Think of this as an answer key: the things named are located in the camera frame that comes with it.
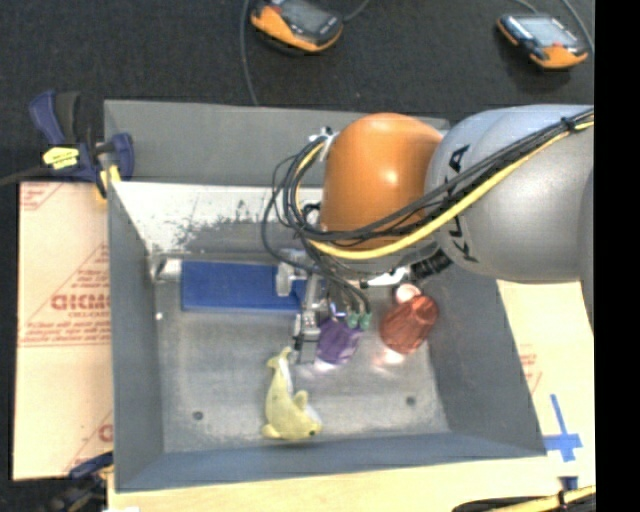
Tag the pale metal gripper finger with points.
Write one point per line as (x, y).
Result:
(311, 345)
(299, 332)

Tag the purple cup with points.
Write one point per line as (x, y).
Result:
(340, 342)

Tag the yellow toy dolphin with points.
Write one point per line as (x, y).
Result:
(285, 405)

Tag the blue flat block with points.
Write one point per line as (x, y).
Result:
(230, 287)

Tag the red-brown cup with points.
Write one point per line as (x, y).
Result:
(407, 325)

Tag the grey metal bin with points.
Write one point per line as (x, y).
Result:
(225, 400)

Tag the brown cardboard board red print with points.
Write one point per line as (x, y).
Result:
(60, 380)

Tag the black cylinder on white bracket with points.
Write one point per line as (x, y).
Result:
(429, 266)

